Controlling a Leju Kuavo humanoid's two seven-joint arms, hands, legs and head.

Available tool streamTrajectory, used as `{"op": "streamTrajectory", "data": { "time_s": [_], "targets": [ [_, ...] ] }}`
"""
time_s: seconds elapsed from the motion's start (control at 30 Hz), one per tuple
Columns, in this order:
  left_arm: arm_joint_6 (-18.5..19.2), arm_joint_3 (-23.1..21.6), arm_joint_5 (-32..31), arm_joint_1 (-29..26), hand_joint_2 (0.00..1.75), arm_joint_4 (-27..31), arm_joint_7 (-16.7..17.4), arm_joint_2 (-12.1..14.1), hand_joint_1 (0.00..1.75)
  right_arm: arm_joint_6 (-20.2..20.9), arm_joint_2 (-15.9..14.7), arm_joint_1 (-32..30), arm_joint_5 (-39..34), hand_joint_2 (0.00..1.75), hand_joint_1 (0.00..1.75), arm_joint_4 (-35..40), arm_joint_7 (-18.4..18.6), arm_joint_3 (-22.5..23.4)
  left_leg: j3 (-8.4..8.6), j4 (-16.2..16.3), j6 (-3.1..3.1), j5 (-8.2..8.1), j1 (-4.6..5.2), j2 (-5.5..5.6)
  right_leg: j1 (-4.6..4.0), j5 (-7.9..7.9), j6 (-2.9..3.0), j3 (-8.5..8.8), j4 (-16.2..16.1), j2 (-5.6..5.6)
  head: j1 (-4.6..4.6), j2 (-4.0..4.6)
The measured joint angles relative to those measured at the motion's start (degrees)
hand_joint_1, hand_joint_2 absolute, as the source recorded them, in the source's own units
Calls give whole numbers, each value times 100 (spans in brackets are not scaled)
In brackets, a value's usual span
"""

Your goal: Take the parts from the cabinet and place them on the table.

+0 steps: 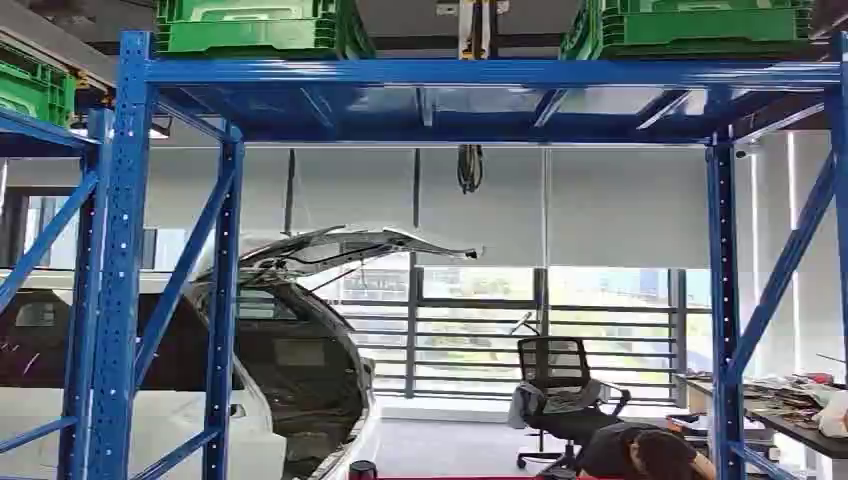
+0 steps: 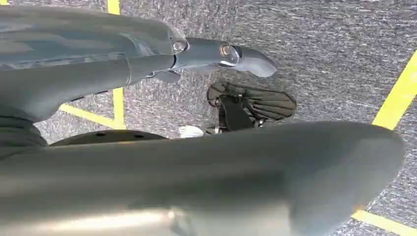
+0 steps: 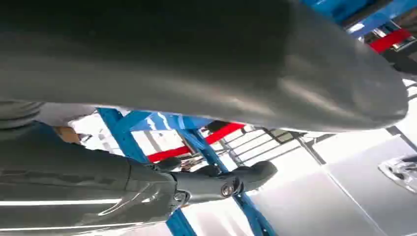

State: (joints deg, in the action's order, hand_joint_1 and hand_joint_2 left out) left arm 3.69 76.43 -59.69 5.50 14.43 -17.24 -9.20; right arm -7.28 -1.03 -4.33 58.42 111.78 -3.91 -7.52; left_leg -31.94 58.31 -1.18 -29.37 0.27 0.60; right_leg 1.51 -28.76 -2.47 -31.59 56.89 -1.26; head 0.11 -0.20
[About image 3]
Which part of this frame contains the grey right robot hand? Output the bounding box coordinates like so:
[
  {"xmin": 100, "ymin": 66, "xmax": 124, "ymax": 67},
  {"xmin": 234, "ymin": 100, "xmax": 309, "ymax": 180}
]
[{"xmin": 0, "ymin": 0, "xmax": 410, "ymax": 236}]

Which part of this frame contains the red barrier tape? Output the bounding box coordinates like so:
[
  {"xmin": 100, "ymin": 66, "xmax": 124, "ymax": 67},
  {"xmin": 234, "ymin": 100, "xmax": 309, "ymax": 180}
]
[{"xmin": 147, "ymin": 29, "xmax": 413, "ymax": 163}]

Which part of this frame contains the grey metal railing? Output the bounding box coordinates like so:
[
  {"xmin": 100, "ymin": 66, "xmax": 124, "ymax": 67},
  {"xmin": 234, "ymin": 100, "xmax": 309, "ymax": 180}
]
[{"xmin": 217, "ymin": 128, "xmax": 304, "ymax": 166}]

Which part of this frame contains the person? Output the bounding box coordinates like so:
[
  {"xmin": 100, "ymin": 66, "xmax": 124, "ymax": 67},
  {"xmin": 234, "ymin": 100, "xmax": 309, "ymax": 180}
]
[{"xmin": 35, "ymin": 103, "xmax": 97, "ymax": 146}]

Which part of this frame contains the blue steel rack frame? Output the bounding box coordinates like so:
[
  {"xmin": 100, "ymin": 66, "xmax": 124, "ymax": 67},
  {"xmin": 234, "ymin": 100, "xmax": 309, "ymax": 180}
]
[
  {"xmin": 97, "ymin": 107, "xmax": 277, "ymax": 236},
  {"xmin": 299, "ymin": 0, "xmax": 417, "ymax": 38}
]

